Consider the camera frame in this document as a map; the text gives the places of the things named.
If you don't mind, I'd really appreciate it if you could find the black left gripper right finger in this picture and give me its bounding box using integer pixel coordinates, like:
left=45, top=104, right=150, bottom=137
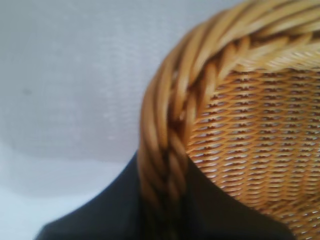
left=179, top=157, right=296, bottom=240

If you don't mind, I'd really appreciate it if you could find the brown wicker basket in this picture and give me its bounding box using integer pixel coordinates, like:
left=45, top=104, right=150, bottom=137
left=138, top=0, right=320, bottom=240

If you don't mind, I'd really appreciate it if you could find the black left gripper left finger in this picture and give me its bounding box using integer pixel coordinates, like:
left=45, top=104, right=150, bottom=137
left=32, top=149, right=151, bottom=240

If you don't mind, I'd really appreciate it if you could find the white tablecloth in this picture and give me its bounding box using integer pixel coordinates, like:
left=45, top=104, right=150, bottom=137
left=0, top=0, right=247, bottom=240

